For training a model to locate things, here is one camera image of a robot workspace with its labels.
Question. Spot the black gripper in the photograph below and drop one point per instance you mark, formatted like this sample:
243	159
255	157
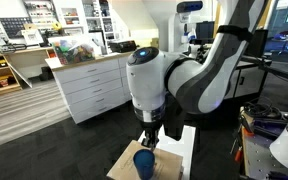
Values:
151	125

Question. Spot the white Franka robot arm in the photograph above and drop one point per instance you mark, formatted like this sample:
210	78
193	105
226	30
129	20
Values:
150	83

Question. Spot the blue plastic cup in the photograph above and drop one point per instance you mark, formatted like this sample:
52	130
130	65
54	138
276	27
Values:
143	166

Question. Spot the thick book with brown cover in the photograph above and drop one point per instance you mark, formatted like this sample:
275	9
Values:
125	166

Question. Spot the white drawer cabinet wooden top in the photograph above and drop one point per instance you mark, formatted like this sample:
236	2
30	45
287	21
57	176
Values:
94	90

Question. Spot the orange clamp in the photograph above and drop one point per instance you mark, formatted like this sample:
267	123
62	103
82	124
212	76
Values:
239	155

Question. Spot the black printer box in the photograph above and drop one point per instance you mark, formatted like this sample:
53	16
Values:
122	46

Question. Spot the metal breadboard robot table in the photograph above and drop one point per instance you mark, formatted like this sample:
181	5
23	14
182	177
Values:
257	156

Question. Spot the white and blue machine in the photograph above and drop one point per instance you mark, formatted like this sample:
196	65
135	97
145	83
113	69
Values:
179	30

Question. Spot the clear bin of colourful toys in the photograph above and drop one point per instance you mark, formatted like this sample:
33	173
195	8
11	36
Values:
74	53

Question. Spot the black cabinet with white doors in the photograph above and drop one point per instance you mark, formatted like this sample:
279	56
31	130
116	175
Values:
250	80

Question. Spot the small black monitor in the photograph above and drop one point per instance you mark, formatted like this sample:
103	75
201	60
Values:
204	31

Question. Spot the black floor bin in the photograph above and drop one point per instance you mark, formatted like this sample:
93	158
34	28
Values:
46	74

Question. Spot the white open shelving unit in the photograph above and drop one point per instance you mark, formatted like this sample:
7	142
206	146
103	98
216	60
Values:
97	23

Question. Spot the white leaning board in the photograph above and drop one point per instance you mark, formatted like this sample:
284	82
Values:
20	77

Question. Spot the black metal stand bar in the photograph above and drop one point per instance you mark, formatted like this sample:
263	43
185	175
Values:
277	71

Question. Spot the black monitor on desk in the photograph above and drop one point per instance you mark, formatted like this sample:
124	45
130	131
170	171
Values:
261	43

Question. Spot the wooden workbench with shelves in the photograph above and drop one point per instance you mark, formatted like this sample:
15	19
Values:
24	50

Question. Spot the white picture frame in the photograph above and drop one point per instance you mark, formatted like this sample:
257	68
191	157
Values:
32	36

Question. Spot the small parts wall rack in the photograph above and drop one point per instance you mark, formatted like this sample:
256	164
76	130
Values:
40	13

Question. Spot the large black keyboard wall panel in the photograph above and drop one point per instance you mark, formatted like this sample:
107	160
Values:
14	26

